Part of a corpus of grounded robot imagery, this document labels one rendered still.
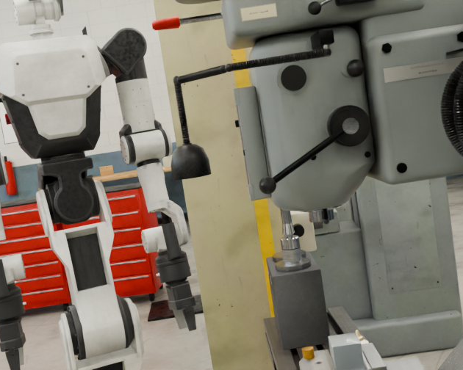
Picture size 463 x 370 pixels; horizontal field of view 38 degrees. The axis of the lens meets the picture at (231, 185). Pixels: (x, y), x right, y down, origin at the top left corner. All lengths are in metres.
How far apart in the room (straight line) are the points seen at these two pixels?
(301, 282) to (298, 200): 0.47
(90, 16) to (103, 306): 8.91
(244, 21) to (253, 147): 0.24
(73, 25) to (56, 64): 8.74
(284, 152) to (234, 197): 1.83
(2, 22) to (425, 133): 9.81
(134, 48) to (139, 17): 8.53
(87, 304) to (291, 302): 0.52
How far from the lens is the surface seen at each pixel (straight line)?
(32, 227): 6.11
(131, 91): 1.89
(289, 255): 1.68
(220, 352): 3.17
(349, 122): 1.16
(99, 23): 10.47
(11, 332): 1.85
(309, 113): 1.18
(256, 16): 1.16
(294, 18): 1.17
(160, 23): 1.37
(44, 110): 1.79
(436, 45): 1.22
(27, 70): 1.79
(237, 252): 3.05
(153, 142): 1.86
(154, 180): 1.88
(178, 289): 1.85
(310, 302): 1.67
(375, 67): 1.19
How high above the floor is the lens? 1.51
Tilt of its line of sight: 6 degrees down
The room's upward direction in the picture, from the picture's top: 9 degrees counter-clockwise
